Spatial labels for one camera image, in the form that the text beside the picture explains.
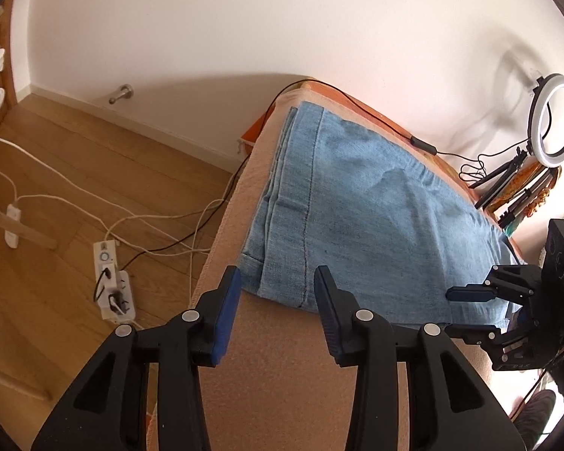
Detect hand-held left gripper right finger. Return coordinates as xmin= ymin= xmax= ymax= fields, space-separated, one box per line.
xmin=314 ymin=265 xmax=532 ymax=451

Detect yellow patterned scarf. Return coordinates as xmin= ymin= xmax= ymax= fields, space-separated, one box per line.
xmin=491 ymin=160 xmax=558 ymax=219

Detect black cable with inline switch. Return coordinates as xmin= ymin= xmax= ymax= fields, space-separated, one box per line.
xmin=94 ymin=77 xmax=553 ymax=301

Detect white power strip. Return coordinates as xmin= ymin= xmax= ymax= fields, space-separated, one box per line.
xmin=93 ymin=239 xmax=137 ymax=322

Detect silver and black tripod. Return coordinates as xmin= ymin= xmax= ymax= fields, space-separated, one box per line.
xmin=498 ymin=183 xmax=554 ymax=235

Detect blue denim pants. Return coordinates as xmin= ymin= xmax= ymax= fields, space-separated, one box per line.
xmin=240 ymin=102 xmax=522 ymax=327

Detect beige blanket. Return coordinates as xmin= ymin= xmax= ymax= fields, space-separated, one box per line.
xmin=146 ymin=88 xmax=522 ymax=451

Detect white power adapter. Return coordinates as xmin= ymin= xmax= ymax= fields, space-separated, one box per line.
xmin=5 ymin=203 xmax=22 ymax=248

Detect white cable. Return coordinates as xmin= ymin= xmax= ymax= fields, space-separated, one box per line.
xmin=104 ymin=197 xmax=231 ymax=301
xmin=0 ymin=132 xmax=231 ymax=264

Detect wooden slat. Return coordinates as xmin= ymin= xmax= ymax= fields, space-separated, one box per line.
xmin=0 ymin=207 xmax=58 ymax=250

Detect metal door stopper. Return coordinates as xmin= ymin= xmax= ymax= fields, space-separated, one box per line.
xmin=109 ymin=83 xmax=135 ymax=104

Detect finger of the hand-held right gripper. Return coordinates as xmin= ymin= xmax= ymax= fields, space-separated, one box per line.
xmin=446 ymin=264 xmax=540 ymax=311
xmin=444 ymin=310 xmax=533 ymax=362

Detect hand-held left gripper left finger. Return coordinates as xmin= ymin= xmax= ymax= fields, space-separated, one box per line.
xmin=30 ymin=265 xmax=243 ymax=451

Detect white ring light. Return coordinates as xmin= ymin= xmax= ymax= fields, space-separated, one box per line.
xmin=526 ymin=73 xmax=564 ymax=170

